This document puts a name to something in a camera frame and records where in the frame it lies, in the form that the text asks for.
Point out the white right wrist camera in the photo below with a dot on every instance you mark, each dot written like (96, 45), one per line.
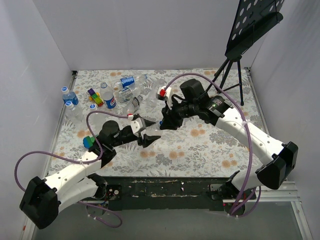
(165, 94)

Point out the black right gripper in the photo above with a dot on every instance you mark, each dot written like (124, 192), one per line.
(167, 116)

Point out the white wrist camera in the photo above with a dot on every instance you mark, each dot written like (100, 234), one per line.
(137, 123)
(165, 94)

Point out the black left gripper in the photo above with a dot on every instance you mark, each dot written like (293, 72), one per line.
(129, 136)

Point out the Pepsi plastic bottle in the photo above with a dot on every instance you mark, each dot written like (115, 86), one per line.
(129, 81)
(107, 95)

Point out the colourful toy block car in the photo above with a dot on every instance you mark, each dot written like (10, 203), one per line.
(95, 97)

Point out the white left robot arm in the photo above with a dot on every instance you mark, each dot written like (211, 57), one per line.
(45, 198)

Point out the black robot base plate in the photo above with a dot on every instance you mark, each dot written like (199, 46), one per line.
(161, 193)

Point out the small labelled clear bottle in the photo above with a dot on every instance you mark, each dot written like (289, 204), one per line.
(124, 94)

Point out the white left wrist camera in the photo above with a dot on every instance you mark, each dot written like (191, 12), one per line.
(137, 123)

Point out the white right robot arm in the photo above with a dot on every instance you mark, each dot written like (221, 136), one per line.
(277, 158)

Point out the blue green toy block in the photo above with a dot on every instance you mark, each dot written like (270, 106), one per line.
(90, 142)

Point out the tall clear plastic bottle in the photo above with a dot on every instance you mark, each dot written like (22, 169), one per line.
(151, 100)

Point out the clear bottle black label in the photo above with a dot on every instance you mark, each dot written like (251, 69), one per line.
(133, 105)

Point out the black music stand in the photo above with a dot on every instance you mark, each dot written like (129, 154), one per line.
(253, 19)

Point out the Pocari Sweat plastic bottle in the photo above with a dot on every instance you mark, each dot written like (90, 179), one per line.
(70, 96)

